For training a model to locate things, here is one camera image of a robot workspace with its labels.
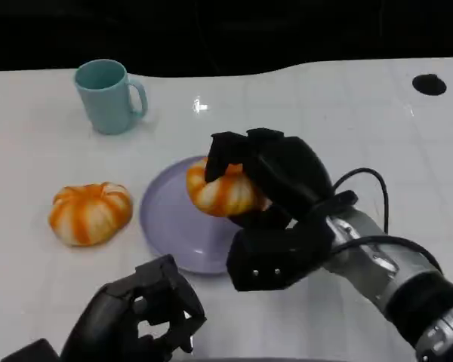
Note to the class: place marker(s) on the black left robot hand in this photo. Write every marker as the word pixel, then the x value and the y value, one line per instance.
pixel 105 324

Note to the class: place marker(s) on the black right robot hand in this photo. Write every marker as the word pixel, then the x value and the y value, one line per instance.
pixel 290 173

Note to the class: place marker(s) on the orange and white toy bread roll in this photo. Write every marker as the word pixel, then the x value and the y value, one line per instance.
pixel 87 215
pixel 219 196

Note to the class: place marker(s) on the lilac plate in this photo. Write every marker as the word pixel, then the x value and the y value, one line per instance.
pixel 166 220

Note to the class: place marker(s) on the pale green mug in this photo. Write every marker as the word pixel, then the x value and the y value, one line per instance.
pixel 105 107

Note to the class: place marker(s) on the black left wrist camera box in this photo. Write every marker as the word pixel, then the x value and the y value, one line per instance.
pixel 34 352

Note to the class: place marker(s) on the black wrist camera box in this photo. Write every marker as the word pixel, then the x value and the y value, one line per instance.
pixel 34 352
pixel 272 252

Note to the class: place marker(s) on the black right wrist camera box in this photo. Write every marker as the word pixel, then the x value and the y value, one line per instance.
pixel 272 252

